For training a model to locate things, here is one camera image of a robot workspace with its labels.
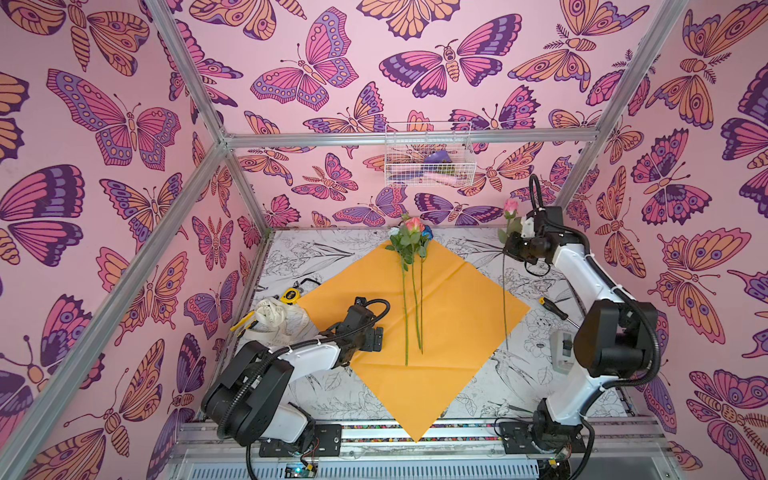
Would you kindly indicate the clear tape roll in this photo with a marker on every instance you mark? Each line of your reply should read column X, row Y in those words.
column 652, row 382

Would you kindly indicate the black handled screwdriver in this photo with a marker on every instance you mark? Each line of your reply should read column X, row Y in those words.
column 552, row 307

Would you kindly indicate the white ribbon bundle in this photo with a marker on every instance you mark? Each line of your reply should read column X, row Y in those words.
column 275, row 324

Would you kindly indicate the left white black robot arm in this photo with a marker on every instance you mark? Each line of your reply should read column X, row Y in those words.
column 247, row 400

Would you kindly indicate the pink fake rose stem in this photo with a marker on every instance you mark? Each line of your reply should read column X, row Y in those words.
column 413, row 252

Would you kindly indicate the blue fake flower stem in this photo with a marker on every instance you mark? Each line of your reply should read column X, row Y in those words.
column 425, row 282

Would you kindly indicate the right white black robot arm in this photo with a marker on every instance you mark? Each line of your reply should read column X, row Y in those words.
column 616, row 343

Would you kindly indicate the white fake flower stem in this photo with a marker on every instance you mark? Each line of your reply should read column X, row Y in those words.
column 398, row 242

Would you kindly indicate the yellow handled tool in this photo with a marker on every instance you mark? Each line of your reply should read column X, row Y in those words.
column 241, row 323

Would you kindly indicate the orange wrapping paper sheet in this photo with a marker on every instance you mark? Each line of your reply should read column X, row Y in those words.
column 463, row 328

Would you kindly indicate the green circuit board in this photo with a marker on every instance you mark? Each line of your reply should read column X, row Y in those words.
column 300, row 471

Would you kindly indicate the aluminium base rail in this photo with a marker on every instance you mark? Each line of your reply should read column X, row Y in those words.
column 624, row 448

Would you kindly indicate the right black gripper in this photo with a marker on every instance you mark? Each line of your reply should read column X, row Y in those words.
column 517, row 247

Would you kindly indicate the white wire wall basket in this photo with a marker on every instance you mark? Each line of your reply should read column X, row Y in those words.
column 426, row 154

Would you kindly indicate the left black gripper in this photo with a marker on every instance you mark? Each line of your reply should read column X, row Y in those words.
column 373, row 342

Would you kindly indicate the white grey small device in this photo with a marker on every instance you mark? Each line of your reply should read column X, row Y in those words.
column 562, row 355

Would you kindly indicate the yellow tape measure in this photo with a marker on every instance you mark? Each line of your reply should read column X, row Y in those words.
column 291, row 296

